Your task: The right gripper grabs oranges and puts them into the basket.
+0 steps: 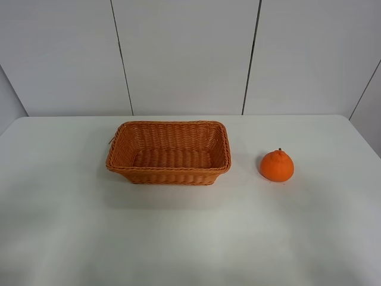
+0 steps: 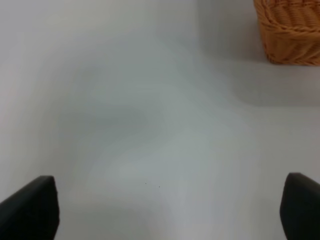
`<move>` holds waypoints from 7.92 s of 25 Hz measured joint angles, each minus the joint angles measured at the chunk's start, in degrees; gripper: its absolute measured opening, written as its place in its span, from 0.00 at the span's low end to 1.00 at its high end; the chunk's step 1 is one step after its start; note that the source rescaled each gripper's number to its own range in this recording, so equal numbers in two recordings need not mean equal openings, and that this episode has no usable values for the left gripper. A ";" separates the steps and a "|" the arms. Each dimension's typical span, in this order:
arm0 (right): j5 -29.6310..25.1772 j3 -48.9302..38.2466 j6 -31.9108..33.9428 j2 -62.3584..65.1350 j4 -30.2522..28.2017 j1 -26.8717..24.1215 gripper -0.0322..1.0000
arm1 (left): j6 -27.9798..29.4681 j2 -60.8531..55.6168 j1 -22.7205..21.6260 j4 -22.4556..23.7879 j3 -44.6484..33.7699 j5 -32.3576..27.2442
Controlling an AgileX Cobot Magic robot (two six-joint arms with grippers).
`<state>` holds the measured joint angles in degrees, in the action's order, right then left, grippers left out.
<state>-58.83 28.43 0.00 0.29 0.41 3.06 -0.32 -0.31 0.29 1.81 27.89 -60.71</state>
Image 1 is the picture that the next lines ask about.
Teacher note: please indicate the orange with knobby top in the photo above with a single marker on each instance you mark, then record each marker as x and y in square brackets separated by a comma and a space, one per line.
[277, 166]

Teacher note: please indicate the orange woven wicker basket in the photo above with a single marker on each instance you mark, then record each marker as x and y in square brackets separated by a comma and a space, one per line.
[170, 153]

